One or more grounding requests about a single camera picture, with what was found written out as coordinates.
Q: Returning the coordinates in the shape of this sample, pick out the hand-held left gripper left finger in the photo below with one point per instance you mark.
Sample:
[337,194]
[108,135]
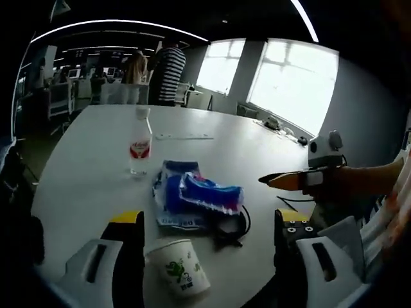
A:
[122,263]

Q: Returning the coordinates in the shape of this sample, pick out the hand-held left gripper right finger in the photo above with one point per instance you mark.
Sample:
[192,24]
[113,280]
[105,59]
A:
[305,266]

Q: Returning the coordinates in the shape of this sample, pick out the curved ceiling light strip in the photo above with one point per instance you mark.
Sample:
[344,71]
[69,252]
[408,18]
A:
[112,21]
[308,22]

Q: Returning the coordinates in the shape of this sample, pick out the white rolling cabinet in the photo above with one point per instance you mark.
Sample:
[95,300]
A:
[61,99]

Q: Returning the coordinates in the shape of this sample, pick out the white round table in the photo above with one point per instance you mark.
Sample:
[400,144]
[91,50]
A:
[96,179]

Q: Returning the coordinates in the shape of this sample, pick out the clear plastic water bottle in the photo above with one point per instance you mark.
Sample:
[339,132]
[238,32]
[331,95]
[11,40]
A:
[140,147]

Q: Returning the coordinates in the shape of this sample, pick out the black computer mouse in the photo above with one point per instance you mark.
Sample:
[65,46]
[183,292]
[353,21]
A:
[302,140]

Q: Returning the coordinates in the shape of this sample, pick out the clear packet with blue pad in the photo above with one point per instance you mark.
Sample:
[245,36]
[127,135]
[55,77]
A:
[167,205]

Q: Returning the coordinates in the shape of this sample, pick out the white flat strip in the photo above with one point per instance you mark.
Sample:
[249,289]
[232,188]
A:
[184,136]

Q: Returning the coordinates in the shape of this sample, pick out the blue and pink plastic packet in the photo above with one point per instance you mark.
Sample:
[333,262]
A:
[212,194]

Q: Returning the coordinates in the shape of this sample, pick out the white paper cup green print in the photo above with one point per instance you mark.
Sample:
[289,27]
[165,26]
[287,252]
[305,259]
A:
[183,272]

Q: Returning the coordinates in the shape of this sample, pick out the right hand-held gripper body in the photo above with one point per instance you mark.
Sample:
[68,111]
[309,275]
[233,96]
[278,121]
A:
[326,150]

